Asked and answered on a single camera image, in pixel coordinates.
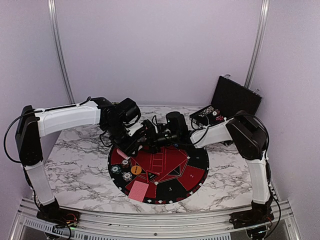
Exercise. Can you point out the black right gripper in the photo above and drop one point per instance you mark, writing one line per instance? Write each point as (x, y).
(153, 147)

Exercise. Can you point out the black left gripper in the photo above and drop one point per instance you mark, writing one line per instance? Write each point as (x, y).
(129, 147)

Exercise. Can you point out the red playing card deck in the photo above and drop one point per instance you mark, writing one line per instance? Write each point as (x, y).
(122, 154)

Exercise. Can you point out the small orange black chip pile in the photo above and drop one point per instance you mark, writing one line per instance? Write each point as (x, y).
(125, 163)

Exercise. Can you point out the orange round blind button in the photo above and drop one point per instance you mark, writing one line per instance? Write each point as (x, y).
(136, 170)

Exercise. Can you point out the black triangular button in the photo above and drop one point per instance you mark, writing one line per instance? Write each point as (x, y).
(151, 176)

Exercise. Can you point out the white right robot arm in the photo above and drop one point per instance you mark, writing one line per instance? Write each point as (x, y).
(246, 131)

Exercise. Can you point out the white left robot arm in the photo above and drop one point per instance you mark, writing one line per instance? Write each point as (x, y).
(119, 120)

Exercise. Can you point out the round red black poker mat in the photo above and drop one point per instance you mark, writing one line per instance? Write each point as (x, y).
(182, 170)

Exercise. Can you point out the black poker chip case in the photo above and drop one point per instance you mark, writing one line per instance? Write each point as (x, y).
(228, 99)

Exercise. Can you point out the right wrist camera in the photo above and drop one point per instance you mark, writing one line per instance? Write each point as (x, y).
(150, 126)

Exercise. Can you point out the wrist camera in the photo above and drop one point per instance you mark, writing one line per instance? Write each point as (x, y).
(135, 129)
(150, 126)

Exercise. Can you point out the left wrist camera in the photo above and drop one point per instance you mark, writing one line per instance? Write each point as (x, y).
(135, 129)

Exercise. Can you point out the aluminium front rail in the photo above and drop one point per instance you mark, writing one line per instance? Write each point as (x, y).
(205, 225)

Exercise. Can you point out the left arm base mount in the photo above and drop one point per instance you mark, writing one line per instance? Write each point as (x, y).
(55, 214)

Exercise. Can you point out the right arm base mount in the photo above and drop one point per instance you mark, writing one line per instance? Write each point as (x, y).
(258, 214)

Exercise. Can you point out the left aluminium wall post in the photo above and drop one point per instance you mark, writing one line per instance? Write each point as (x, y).
(59, 50)

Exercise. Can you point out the aluminium wall post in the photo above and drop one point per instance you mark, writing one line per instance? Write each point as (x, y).
(261, 28)
(59, 50)

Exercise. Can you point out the right aluminium wall post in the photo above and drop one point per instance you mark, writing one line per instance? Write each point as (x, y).
(261, 28)

